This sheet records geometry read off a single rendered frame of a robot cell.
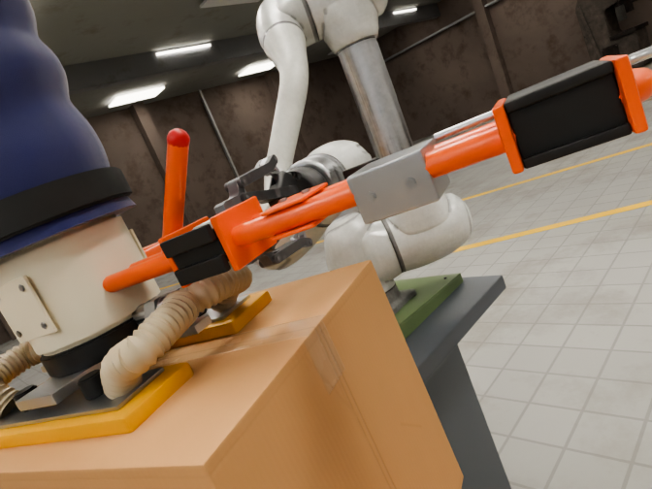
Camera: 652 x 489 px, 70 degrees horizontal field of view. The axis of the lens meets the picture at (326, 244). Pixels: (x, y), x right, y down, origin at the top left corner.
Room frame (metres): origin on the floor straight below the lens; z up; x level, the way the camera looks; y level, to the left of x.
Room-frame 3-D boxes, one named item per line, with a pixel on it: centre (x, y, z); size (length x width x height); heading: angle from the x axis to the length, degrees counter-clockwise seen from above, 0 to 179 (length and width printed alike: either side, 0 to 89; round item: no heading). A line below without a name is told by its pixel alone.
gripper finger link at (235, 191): (0.53, 0.08, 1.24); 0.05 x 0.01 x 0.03; 151
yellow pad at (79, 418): (0.54, 0.37, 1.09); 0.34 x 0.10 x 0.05; 61
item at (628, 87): (0.34, -0.20, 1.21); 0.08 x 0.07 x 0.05; 61
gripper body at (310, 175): (0.64, 0.02, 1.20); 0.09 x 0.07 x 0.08; 151
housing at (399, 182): (0.41, -0.08, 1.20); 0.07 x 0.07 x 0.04; 61
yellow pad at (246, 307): (0.71, 0.28, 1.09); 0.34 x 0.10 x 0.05; 61
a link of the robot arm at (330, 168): (0.71, -0.02, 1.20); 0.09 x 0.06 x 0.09; 61
